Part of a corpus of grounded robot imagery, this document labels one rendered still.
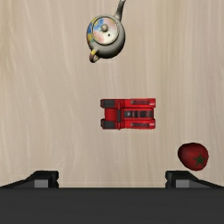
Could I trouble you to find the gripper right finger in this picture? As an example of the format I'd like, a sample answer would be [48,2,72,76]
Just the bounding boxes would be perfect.
[164,170,224,189]

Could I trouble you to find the grey teapot with colourful lid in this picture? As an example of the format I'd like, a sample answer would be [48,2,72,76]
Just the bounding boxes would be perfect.
[86,0,127,64]

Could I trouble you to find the red tomato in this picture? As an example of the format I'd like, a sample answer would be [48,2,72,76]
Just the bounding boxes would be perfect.
[177,142,210,172]

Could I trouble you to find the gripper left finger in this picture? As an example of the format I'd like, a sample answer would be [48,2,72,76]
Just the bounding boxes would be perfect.
[0,170,60,189]

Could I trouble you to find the red toy car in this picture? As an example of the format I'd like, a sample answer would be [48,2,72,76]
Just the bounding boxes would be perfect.
[100,97,157,130]

